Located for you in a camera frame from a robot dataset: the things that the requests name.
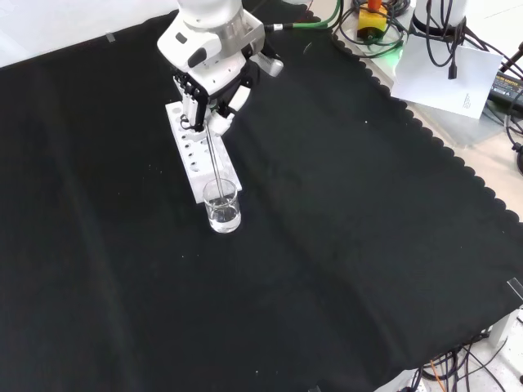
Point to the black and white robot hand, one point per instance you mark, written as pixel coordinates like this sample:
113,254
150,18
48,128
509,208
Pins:
220,81

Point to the clear glass rod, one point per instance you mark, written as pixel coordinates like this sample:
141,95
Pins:
215,163

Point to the white test tube rack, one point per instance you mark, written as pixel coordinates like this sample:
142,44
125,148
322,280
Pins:
192,151

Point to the glass beaker with water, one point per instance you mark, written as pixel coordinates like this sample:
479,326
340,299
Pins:
222,212

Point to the clear cloth clip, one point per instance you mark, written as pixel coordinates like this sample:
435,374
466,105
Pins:
110,37
515,288

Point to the yellow stop button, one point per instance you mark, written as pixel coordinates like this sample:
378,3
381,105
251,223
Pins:
372,22

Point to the black bench cloth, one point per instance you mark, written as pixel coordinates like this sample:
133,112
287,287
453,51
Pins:
286,245

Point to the pale board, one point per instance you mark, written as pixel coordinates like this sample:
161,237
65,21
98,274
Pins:
445,77

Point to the black power adapter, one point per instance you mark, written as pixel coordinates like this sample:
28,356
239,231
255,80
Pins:
506,87

